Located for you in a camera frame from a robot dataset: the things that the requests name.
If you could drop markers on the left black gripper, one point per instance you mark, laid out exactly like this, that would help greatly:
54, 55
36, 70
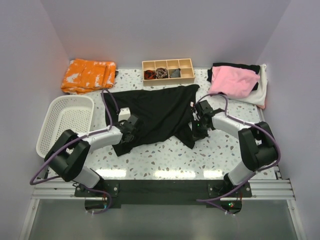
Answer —
121, 122

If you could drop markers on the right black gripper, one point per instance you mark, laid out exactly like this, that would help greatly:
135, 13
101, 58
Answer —
196, 134

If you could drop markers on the black t-shirt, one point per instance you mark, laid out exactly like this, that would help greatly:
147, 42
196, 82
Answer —
164, 113
250, 67

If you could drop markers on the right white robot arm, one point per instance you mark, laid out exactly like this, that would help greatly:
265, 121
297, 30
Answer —
258, 148

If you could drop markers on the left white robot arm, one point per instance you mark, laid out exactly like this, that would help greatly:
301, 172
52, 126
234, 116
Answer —
68, 154

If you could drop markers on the white plastic perforated basket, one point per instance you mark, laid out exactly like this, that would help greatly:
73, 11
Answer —
67, 112

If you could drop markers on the orange black rolled sock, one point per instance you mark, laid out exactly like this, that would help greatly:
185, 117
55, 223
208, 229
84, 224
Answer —
149, 75

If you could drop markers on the pink folded t-shirt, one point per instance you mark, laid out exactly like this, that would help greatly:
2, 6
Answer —
232, 82

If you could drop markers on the grey folded sock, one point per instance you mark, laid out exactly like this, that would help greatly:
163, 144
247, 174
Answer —
175, 73

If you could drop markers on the wooden compartment tray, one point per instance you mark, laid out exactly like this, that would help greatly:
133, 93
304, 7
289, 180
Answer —
187, 75

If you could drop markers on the brown patterned rolled sock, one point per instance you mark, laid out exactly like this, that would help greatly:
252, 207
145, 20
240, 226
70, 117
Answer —
161, 73

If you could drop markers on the white folded t-shirt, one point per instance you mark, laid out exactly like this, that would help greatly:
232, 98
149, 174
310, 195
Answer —
258, 97

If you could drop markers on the orange white folded cloth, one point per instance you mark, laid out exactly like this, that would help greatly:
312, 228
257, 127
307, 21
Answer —
85, 76

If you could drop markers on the black folded t-shirt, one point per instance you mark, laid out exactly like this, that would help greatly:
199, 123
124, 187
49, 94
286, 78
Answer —
250, 67

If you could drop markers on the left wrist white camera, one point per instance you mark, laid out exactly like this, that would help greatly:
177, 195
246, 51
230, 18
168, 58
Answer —
124, 114

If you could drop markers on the black mounting base plate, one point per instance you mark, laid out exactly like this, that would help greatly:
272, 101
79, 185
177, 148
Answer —
115, 193

